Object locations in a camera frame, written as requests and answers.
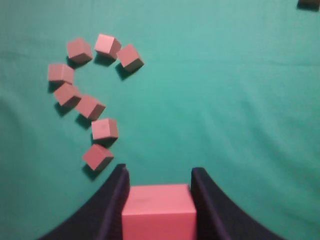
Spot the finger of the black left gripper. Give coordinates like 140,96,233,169
297,0,320,10

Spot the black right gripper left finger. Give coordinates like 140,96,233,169
40,163,130,240

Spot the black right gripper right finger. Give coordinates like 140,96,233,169
191,167,282,240

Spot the pink cube row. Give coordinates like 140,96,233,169
75,94,106,121
48,63,75,85

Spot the pink cube placed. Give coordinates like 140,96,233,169
66,37,93,64

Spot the green cloth backdrop and cover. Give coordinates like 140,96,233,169
0,0,320,240

